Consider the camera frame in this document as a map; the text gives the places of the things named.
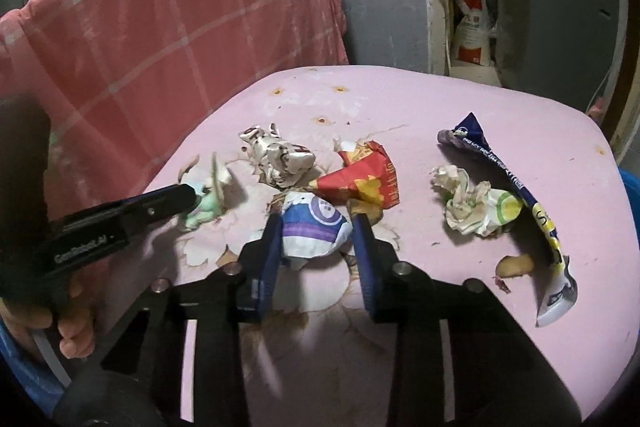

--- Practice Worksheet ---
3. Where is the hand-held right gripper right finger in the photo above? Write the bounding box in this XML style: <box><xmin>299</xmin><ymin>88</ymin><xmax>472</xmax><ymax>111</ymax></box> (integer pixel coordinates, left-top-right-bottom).
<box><xmin>352</xmin><ymin>213</ymin><xmax>583</xmax><ymax>427</ymax></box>

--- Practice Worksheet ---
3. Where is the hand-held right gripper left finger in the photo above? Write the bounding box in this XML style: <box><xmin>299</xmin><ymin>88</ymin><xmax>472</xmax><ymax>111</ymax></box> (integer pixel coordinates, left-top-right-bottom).
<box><xmin>100</xmin><ymin>213</ymin><xmax>284</xmax><ymax>427</ymax></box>

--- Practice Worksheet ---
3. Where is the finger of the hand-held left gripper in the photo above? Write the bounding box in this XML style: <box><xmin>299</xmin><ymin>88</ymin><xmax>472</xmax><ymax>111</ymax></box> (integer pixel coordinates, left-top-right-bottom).
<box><xmin>119</xmin><ymin>184</ymin><xmax>201</xmax><ymax>242</ymax></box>

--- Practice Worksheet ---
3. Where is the pale green wrapper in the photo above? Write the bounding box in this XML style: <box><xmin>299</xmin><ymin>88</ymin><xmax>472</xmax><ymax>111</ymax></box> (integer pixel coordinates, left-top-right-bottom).
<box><xmin>180</xmin><ymin>152</ymin><xmax>236</xmax><ymax>233</ymax></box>

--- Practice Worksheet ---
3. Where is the white purple wrapper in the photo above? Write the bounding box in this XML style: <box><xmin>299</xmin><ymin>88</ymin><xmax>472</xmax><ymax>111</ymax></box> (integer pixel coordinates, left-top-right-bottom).
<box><xmin>281</xmin><ymin>191</ymin><xmax>349</xmax><ymax>270</ymax></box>

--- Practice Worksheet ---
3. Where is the long blue snack wrapper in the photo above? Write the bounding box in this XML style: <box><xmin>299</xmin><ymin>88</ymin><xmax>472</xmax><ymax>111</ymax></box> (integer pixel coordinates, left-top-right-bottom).
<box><xmin>436</xmin><ymin>112</ymin><xmax>578</xmax><ymax>328</ymax></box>

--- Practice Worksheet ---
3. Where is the blue plastic basin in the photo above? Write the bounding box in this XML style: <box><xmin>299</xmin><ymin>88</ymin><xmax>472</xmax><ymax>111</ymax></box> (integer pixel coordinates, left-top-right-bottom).
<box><xmin>620</xmin><ymin>167</ymin><xmax>640</xmax><ymax>228</ymax></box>

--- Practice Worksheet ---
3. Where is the person's left hand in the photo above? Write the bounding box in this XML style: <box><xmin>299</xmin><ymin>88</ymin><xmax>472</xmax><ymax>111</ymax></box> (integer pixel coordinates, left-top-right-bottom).
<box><xmin>0</xmin><ymin>278</ymin><xmax>97</xmax><ymax>360</ymax></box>

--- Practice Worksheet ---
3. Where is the red yellow crumpled wrapper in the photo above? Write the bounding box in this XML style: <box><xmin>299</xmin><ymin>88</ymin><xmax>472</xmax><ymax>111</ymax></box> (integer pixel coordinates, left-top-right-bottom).
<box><xmin>307</xmin><ymin>138</ymin><xmax>402</xmax><ymax>228</ymax></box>

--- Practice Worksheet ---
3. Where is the white brown crumpled wrapper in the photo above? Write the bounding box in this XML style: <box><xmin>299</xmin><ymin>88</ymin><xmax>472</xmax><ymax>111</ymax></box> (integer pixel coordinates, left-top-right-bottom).
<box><xmin>237</xmin><ymin>123</ymin><xmax>317</xmax><ymax>188</ymax></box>

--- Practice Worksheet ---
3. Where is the white green crumpled wrapper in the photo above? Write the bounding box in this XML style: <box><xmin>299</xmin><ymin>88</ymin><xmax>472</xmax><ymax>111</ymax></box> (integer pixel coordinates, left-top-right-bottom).
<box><xmin>431</xmin><ymin>165</ymin><xmax>523</xmax><ymax>238</ymax></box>

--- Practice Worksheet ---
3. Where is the tan peel piece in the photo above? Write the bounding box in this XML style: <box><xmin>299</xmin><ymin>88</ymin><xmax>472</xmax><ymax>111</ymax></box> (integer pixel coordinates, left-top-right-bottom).
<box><xmin>495</xmin><ymin>254</ymin><xmax>536</xmax><ymax>279</ymax></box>

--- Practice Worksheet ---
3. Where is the pink checked cloth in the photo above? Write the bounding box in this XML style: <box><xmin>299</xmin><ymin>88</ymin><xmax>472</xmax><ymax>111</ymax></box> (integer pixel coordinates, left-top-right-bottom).
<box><xmin>0</xmin><ymin>0</ymin><xmax>349</xmax><ymax>228</ymax></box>

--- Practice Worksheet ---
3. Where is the pink floral table cover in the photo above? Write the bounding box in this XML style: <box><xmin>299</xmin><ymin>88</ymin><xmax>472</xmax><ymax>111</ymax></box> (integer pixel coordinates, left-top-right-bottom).
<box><xmin>145</xmin><ymin>66</ymin><xmax>636</xmax><ymax>427</ymax></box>

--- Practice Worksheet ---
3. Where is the white red sack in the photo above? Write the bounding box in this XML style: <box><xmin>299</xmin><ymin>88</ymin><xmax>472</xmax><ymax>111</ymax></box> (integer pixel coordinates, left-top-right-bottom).
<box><xmin>450</xmin><ymin>0</ymin><xmax>498</xmax><ymax>68</ymax></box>

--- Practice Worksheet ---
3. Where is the grey refrigerator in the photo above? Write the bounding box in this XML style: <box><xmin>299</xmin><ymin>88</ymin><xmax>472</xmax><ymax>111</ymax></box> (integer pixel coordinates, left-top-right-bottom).
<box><xmin>492</xmin><ymin>0</ymin><xmax>621</xmax><ymax>90</ymax></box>

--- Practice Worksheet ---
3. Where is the white power cable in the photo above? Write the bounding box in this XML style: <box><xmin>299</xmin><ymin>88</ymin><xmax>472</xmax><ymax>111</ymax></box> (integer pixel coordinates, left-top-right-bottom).
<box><xmin>591</xmin><ymin>52</ymin><xmax>622</xmax><ymax>108</ymax></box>

